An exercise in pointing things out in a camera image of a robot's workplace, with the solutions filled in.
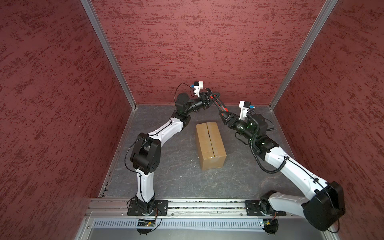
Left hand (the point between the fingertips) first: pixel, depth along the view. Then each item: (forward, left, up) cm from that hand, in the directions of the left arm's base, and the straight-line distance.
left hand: (220, 97), depth 73 cm
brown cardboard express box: (-19, +4, -21) cm, 28 cm away
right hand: (-8, +1, -6) cm, 10 cm away
